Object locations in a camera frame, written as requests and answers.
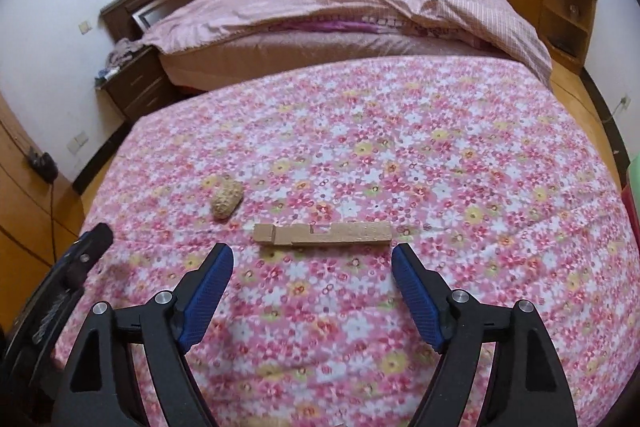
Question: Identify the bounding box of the pink striped quilt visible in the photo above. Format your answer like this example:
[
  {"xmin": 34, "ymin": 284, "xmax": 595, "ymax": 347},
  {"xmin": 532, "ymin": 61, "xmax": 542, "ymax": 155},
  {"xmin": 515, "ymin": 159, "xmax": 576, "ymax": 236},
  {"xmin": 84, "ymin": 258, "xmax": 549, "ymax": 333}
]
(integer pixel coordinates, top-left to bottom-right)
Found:
[{"xmin": 140, "ymin": 0, "xmax": 552, "ymax": 83}]

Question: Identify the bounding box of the wooden clothespin half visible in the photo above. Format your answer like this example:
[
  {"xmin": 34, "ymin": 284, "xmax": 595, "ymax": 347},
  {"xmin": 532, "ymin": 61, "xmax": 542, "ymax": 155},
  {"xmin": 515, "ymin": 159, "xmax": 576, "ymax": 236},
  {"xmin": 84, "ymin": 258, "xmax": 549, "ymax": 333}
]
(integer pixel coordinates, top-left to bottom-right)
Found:
[{"xmin": 253, "ymin": 222, "xmax": 392, "ymax": 247}]

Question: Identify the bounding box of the dark wooden nightstand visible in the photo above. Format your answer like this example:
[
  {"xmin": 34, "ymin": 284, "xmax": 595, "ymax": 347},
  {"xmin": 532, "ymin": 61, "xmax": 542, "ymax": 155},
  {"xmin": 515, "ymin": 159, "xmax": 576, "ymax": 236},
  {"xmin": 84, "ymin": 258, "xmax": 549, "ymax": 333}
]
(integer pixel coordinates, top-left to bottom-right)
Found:
[{"xmin": 98, "ymin": 48, "xmax": 178, "ymax": 124}]

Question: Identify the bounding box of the red and green bin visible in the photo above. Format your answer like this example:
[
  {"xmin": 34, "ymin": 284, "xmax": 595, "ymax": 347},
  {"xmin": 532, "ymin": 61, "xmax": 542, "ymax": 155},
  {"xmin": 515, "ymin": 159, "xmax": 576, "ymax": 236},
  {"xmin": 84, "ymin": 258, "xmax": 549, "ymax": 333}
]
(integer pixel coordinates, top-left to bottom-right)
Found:
[{"xmin": 622, "ymin": 155, "xmax": 640, "ymax": 247}]

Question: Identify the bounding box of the clothes pile on nightstand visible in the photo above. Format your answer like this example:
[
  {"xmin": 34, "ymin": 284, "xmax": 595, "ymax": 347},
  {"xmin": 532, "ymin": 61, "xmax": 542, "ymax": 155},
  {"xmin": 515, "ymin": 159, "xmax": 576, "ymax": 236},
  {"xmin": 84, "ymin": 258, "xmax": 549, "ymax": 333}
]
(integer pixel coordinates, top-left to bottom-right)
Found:
[{"xmin": 96, "ymin": 38, "xmax": 144, "ymax": 79}]

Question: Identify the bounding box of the pink floral table cloth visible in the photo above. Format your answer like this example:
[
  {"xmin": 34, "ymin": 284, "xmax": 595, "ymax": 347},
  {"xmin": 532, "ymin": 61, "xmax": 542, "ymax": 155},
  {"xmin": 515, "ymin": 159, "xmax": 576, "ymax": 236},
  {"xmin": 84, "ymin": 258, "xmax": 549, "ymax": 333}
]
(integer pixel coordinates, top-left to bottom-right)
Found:
[{"xmin": 54, "ymin": 56, "xmax": 639, "ymax": 426}]

